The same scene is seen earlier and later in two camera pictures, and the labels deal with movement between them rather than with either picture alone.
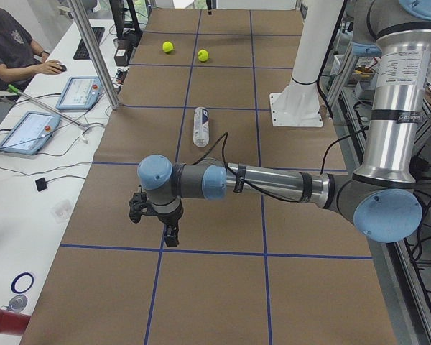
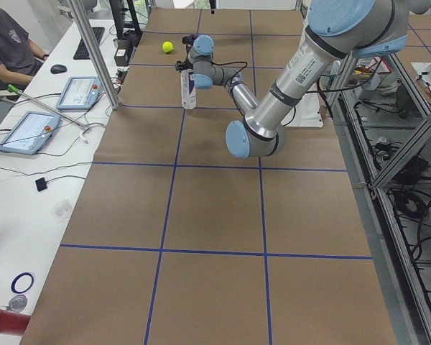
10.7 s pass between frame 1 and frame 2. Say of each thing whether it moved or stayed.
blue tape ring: stayed
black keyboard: stayed
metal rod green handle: stayed
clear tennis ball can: moved
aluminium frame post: stayed
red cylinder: stayed
